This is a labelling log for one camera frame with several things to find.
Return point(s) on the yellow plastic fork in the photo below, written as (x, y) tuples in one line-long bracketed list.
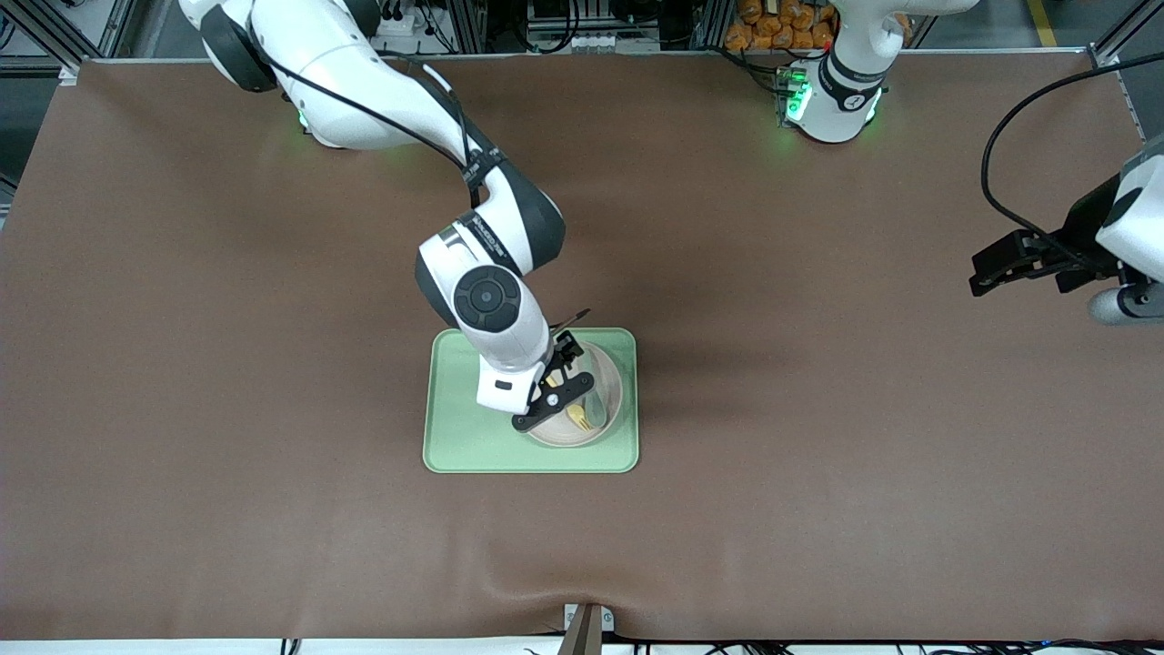
[(576, 418)]

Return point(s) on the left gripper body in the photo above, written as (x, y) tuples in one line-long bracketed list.
[(1080, 238)]

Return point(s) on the orange packaged snacks pile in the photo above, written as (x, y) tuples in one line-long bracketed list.
[(782, 23)]

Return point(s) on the light green rectangular tray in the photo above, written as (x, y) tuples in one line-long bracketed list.
[(455, 437)]

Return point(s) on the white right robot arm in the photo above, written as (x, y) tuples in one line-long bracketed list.
[(364, 91)]

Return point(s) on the brown table cover cloth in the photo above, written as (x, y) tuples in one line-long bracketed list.
[(273, 455)]

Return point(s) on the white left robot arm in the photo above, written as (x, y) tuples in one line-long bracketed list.
[(846, 82)]

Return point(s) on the aluminium frame post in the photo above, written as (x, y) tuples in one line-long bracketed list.
[(41, 36), (1123, 36)]

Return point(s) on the pale pink round plate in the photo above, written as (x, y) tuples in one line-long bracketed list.
[(611, 387)]

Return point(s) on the grey-green plastic spoon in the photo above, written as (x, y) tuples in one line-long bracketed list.
[(597, 414)]

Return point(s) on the white power strip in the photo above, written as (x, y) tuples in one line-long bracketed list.
[(400, 23)]

